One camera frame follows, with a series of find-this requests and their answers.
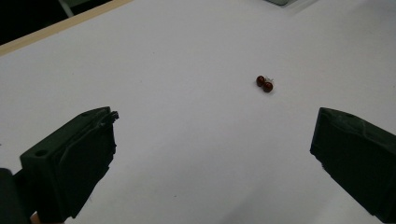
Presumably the white metal desk frame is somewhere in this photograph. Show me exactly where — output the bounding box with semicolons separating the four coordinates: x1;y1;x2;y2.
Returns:
57;0;75;18

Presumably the clear plastic compartment box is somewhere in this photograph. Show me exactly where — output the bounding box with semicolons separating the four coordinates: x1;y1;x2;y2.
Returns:
264;0;312;7

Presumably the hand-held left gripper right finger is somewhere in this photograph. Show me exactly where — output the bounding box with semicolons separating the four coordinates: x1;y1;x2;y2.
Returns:
309;106;396;224

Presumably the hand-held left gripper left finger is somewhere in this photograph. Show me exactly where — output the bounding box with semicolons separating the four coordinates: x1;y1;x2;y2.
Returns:
20;106;120;224

